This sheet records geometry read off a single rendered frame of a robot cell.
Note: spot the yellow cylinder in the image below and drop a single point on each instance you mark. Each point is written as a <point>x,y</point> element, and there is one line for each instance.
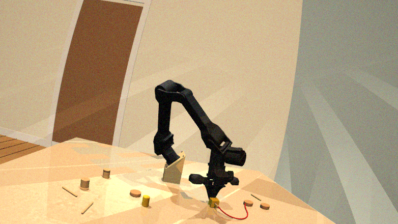
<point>145,202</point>

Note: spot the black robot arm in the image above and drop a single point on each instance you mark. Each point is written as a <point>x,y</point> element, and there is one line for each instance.
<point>211,134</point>

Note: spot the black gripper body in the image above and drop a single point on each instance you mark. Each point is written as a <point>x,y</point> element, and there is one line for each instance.
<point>199,179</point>

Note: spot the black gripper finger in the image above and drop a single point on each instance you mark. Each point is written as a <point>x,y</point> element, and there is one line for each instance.
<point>209,189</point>
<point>216,189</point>

